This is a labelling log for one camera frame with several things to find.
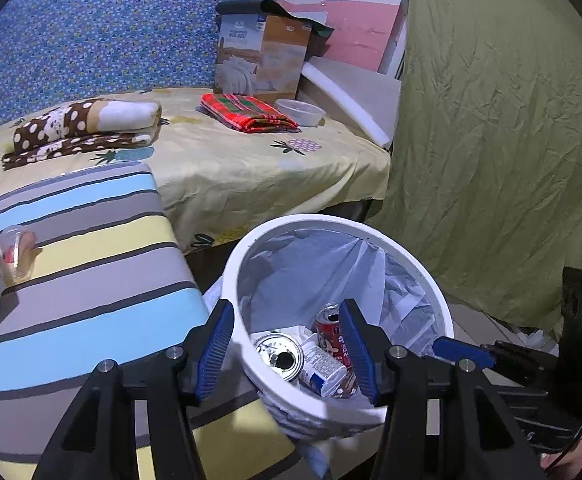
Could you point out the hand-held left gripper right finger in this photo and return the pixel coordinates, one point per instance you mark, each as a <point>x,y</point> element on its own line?
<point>358,345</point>

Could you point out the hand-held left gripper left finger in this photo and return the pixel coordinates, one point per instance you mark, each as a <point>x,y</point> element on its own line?
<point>216,345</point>

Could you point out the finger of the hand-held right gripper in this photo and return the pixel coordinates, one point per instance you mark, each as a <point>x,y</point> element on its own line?
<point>451,347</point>

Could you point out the red drink can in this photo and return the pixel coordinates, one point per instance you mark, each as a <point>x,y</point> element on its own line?
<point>331,332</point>
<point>278,355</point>

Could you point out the white plastic bottle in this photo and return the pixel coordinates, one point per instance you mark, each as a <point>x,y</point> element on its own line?
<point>321,365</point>

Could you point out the white plastic bin liner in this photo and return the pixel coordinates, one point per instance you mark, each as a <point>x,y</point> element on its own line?
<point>296,280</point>

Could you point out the white round waste bin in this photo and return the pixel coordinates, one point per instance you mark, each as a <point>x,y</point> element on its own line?
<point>321,221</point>

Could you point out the clear plastic cup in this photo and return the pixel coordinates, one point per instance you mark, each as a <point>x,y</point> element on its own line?
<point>18,255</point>

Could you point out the yellow pineapple bed sheet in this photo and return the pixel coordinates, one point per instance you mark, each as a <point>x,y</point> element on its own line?
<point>251,170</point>

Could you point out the green curtain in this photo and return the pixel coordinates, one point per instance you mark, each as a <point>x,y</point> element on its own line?
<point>496,135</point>

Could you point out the red plaid cloth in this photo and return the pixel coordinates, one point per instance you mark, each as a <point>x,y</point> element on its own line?
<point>246,112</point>

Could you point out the clear plastic bowl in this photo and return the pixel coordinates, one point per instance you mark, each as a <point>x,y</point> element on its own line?
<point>301,112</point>

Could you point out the white foam board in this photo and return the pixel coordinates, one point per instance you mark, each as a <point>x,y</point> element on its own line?
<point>351,95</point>

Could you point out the brown polka dot blanket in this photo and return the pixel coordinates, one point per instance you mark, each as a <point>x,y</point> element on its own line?
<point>51,125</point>

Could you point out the printed cardboard box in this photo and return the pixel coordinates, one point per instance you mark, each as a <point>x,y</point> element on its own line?
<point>261,55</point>

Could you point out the blue patterned mattress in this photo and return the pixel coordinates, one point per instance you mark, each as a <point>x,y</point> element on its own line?
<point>96,35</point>

